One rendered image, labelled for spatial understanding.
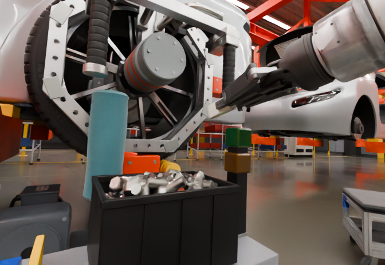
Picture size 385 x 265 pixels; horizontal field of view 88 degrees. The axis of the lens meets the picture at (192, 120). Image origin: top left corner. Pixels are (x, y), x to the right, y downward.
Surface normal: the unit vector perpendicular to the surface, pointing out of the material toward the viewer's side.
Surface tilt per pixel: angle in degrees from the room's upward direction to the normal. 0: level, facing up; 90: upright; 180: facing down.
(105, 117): 88
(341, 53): 123
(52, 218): 68
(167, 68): 90
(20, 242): 90
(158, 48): 90
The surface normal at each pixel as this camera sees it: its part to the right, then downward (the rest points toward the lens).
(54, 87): 0.53, -0.04
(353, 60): -0.44, 0.66
